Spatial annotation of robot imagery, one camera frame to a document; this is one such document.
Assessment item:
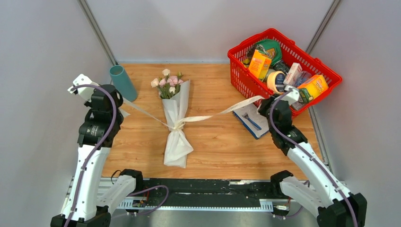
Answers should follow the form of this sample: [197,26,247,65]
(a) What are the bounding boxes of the pink and white flowers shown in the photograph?
[150,69,183,99]

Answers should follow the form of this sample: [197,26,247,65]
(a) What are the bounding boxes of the cream printed ribbon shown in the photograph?
[123,96,266,131]

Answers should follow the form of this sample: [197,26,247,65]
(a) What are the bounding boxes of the white wrapping paper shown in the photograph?
[162,80,193,168]

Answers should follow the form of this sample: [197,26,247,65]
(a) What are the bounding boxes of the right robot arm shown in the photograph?
[257,95,367,227]

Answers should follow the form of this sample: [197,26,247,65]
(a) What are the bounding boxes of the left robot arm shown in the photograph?
[50,84,145,227]

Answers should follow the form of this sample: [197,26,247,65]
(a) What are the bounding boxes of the teal cylindrical vase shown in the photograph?
[109,65,138,102]

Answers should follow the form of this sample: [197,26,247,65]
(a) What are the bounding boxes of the razor blister pack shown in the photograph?
[233,104,269,140]

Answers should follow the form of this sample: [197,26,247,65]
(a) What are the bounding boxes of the yellow green box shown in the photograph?
[298,75,329,104]

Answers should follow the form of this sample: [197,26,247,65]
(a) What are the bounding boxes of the masking tape roll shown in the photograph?
[266,71,286,94]

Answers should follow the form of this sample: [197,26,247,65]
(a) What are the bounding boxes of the red plastic shopping basket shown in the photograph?
[227,28,342,117]

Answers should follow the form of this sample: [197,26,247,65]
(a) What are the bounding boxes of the clear plastic bottle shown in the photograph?
[291,70,313,111]

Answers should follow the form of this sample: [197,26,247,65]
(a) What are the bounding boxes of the white red small box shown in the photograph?
[283,62,303,86]

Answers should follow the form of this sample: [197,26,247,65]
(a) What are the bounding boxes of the dark snack packet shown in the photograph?
[271,59,290,75]

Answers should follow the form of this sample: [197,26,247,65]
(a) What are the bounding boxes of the orange juice box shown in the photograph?
[248,50,272,80]

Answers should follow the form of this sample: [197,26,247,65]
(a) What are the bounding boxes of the green snack bag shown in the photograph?
[256,39,282,66]

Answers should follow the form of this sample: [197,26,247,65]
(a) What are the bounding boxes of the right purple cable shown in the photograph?
[269,89,359,227]

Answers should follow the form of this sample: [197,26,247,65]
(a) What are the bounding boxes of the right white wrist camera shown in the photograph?
[282,85,300,105]

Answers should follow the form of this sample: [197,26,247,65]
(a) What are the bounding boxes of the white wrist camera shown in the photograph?
[67,74,100,103]
[282,85,300,105]

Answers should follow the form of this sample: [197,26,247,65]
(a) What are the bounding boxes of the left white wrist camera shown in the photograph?
[67,74,100,103]

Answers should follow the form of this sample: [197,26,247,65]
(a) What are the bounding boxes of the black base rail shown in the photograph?
[134,178,289,210]

